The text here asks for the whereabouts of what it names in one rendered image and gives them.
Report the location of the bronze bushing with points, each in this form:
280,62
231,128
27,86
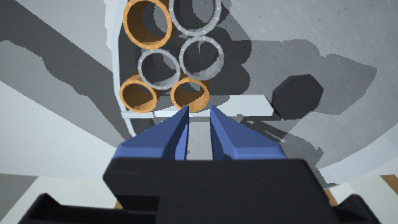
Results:
134,98
196,101
134,26

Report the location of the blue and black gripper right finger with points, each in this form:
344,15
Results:
235,141

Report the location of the grey metal ring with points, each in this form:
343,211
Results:
201,71
152,75
193,30

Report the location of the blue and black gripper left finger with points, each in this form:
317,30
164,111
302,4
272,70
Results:
167,139

